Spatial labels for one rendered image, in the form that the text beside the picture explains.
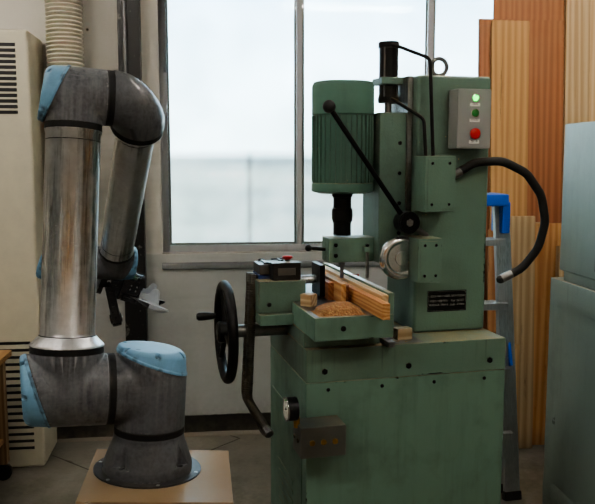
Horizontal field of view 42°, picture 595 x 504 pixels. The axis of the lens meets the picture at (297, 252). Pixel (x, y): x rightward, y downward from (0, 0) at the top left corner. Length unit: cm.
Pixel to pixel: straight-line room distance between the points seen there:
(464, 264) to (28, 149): 185
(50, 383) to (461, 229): 121
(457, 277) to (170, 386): 96
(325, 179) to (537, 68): 183
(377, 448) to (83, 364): 89
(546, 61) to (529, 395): 151
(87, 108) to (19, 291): 182
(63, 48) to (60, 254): 191
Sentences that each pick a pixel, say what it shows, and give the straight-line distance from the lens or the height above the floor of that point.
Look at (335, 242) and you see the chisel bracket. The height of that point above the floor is 106.
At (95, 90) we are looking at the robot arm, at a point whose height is 143.
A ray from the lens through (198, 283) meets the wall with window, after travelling 359.
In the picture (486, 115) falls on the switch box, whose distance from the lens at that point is 220.
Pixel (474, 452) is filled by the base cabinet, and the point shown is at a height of 48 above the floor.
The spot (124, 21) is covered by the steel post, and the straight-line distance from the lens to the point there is 351.
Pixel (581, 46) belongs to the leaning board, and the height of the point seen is 180.
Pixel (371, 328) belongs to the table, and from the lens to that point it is 198.
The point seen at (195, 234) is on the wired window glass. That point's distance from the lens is 363.
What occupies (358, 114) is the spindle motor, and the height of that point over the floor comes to 141.
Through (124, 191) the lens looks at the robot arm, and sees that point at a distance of 185.
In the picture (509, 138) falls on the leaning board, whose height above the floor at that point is 138.
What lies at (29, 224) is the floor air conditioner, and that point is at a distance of 333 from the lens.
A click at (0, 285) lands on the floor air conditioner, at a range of 339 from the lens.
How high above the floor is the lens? 129
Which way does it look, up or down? 7 degrees down
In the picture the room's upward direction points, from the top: straight up
